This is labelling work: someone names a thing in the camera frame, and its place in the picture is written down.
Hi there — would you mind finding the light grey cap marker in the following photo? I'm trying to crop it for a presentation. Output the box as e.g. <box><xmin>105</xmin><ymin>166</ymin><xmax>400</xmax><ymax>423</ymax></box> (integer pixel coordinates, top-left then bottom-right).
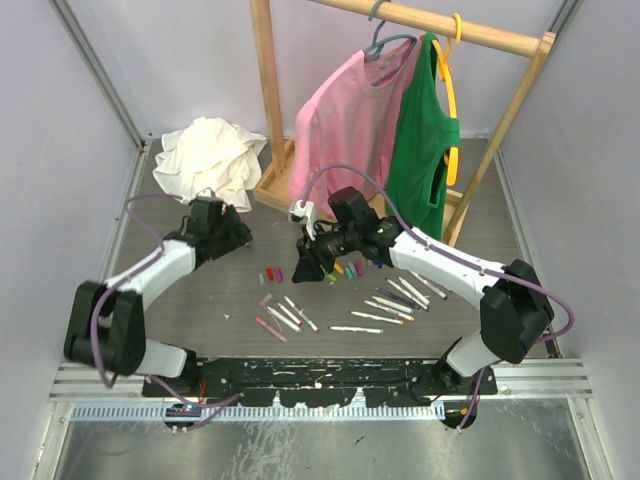
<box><xmin>266</xmin><ymin>306</ymin><xmax>301</xmax><ymax>333</ymax></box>

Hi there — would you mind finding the green tank top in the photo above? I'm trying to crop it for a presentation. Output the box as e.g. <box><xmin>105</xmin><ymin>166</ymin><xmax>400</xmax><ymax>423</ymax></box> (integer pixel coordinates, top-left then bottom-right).
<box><xmin>386</xmin><ymin>33</ymin><xmax>460</xmax><ymax>240</ymax></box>

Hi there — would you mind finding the teal cap marker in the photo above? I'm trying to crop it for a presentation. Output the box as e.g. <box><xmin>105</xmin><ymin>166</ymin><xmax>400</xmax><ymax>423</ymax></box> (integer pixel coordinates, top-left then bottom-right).
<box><xmin>372</xmin><ymin>296</ymin><xmax>414</xmax><ymax>314</ymax></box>

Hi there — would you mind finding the yellow cap marker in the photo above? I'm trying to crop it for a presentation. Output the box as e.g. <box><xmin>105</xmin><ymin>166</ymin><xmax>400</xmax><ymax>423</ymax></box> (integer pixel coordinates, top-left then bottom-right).
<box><xmin>363</xmin><ymin>300</ymin><xmax>415</xmax><ymax>321</ymax></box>

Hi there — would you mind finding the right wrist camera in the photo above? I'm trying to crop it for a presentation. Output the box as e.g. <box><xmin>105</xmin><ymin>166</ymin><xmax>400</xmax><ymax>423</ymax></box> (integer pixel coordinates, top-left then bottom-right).
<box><xmin>289</xmin><ymin>200</ymin><xmax>317</xmax><ymax>241</ymax></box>

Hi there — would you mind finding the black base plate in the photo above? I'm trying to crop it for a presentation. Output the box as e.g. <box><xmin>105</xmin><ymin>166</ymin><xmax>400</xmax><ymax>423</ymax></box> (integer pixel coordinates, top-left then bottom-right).
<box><xmin>164</xmin><ymin>357</ymin><xmax>475</xmax><ymax>408</ymax></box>

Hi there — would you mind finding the grey cable duct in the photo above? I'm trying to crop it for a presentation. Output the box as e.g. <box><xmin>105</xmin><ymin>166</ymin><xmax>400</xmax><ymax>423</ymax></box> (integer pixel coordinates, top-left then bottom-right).
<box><xmin>70</xmin><ymin>402</ymin><xmax>445</xmax><ymax>423</ymax></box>

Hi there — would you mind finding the white crumpled cloth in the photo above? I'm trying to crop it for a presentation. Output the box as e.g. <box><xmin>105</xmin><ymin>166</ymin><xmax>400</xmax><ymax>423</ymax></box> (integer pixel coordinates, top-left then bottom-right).
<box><xmin>153</xmin><ymin>117</ymin><xmax>267</xmax><ymax>213</ymax></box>

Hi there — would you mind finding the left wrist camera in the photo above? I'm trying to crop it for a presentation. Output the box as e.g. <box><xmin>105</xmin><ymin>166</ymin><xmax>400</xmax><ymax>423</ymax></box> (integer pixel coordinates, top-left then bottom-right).
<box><xmin>196</xmin><ymin>187</ymin><xmax>216</xmax><ymax>199</ymax></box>

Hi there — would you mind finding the magenta cap marker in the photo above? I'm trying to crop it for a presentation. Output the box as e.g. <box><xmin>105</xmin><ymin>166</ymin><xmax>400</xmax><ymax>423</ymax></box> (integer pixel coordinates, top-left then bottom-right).
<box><xmin>284</xmin><ymin>295</ymin><xmax>320</xmax><ymax>334</ymax></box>

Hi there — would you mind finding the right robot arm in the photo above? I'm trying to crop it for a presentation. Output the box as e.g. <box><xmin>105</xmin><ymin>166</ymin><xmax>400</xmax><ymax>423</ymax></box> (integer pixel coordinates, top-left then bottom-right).
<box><xmin>289</xmin><ymin>187</ymin><xmax>554</xmax><ymax>394</ymax></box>

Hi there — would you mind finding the wooden clothes rack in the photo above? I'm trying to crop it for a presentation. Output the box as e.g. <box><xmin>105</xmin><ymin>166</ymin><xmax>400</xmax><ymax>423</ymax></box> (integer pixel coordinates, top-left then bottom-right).
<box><xmin>248</xmin><ymin>0</ymin><xmax>557</xmax><ymax>275</ymax></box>

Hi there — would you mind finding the green cap marker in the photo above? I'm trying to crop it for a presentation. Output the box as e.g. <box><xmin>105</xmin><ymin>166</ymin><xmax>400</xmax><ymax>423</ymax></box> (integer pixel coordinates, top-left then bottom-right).
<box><xmin>329</xmin><ymin>325</ymin><xmax>384</xmax><ymax>334</ymax></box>

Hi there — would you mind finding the red cap marker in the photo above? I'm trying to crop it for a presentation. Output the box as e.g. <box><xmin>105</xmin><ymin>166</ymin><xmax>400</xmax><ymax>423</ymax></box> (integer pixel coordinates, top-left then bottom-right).
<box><xmin>276</xmin><ymin>302</ymin><xmax>302</xmax><ymax>326</ymax></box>

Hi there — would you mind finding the yellow clothes hanger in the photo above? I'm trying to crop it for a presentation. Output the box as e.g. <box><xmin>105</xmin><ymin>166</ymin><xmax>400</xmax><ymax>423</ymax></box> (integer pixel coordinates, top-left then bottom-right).
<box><xmin>413</xmin><ymin>31</ymin><xmax>461</xmax><ymax>190</ymax></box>

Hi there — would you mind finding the grey clothes hanger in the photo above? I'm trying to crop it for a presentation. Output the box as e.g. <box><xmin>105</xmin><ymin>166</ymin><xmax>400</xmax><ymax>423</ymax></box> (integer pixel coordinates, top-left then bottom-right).
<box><xmin>363</xmin><ymin>20</ymin><xmax>418</xmax><ymax>87</ymax></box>

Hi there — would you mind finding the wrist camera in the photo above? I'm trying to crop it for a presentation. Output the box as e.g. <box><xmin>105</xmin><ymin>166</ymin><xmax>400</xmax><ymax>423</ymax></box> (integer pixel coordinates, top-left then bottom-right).
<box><xmin>196</xmin><ymin>187</ymin><xmax>216</xmax><ymax>199</ymax></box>
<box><xmin>289</xmin><ymin>200</ymin><xmax>317</xmax><ymax>241</ymax></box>

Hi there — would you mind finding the pink clear pen cap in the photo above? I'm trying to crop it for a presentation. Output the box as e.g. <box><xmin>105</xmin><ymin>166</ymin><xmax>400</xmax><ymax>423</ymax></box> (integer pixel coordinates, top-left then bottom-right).
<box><xmin>259</xmin><ymin>293</ymin><xmax>273</xmax><ymax>307</ymax></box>

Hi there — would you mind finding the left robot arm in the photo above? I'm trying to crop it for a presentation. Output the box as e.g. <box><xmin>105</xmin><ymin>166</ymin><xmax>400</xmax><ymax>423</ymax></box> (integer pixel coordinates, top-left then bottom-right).
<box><xmin>63</xmin><ymin>197</ymin><xmax>252</xmax><ymax>396</ymax></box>

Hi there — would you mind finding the blue cap marker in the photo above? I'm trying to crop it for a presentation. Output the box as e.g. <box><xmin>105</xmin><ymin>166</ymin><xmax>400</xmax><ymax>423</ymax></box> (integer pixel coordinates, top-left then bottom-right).
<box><xmin>412</xmin><ymin>272</ymin><xmax>448</xmax><ymax>300</ymax></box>

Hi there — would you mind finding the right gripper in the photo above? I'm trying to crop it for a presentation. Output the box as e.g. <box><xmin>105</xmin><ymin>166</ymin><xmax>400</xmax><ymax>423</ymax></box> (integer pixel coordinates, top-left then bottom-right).
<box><xmin>292</xmin><ymin>222</ymin><xmax>359</xmax><ymax>284</ymax></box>

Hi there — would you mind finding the pink t-shirt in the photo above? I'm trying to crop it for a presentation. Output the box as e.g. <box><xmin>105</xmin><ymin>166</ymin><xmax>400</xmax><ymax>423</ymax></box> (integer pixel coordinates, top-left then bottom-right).
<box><xmin>288</xmin><ymin>40</ymin><xmax>421</xmax><ymax>214</ymax></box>

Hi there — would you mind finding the pink clear pen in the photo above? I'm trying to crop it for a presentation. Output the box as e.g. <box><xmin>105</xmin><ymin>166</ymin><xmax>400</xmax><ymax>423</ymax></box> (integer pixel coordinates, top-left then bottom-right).
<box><xmin>254</xmin><ymin>316</ymin><xmax>288</xmax><ymax>343</ymax></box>

